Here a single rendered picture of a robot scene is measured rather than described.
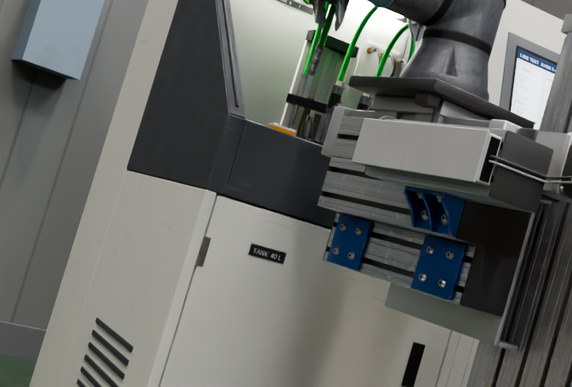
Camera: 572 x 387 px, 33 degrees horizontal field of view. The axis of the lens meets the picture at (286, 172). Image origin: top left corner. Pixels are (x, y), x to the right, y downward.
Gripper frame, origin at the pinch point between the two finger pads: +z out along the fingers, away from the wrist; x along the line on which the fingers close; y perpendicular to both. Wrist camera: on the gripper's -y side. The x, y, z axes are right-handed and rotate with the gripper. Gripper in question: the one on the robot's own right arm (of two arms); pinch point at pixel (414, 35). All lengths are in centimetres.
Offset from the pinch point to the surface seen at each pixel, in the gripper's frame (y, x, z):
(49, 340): -81, -35, 95
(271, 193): -2.4, -20.9, 41.8
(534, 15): -38, 57, -28
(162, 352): -2, -34, 78
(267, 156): -2.4, -24.0, 34.9
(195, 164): -13, -35, 40
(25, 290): -199, -18, 98
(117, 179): -64, -35, 48
